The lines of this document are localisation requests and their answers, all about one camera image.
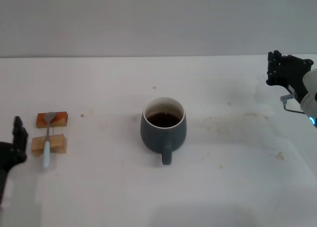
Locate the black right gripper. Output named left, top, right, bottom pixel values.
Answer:
left=266, top=50, right=314, bottom=99

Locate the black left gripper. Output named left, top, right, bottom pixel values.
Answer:
left=0, top=116, right=28, bottom=208

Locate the blue handled metal spoon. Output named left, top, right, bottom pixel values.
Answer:
left=42, top=112, right=57, bottom=169

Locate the grey ceramic mug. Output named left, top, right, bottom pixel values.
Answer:
left=140, top=96, right=187, bottom=166

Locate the light wooden notched block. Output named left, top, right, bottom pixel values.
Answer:
left=31, top=134, right=67, bottom=158

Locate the reddish brown wooden block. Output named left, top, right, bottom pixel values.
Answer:
left=36, top=111, right=69, bottom=129

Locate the dark brown coffee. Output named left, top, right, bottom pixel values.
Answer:
left=145, top=112, right=183, bottom=128

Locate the grey right arm cable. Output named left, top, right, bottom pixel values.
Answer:
left=279, top=92, right=306, bottom=114

